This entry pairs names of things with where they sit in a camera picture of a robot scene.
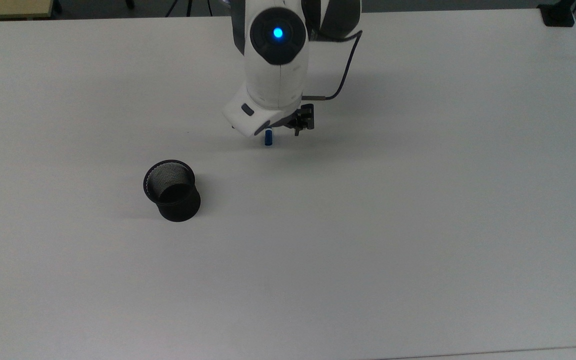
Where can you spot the black clamp mount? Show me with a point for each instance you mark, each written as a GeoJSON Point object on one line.
{"type": "Point", "coordinates": [557, 14]}

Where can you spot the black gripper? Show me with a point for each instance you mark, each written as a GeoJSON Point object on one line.
{"type": "Point", "coordinates": [292, 120]}

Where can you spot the black furniture leg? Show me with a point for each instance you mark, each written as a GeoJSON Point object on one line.
{"type": "Point", "coordinates": [57, 5]}
{"type": "Point", "coordinates": [130, 3]}

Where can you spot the white marker with blue cap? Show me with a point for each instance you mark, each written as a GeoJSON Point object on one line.
{"type": "Point", "coordinates": [268, 137]}

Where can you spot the black mesh pen cup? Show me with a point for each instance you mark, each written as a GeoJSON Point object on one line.
{"type": "Point", "coordinates": [178, 200]}

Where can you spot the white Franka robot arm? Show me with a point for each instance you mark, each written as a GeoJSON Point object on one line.
{"type": "Point", "coordinates": [278, 75]}

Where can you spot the light wooden table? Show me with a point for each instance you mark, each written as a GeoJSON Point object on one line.
{"type": "Point", "coordinates": [8, 7]}

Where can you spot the black tripod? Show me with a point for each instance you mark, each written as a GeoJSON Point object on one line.
{"type": "Point", "coordinates": [188, 6]}

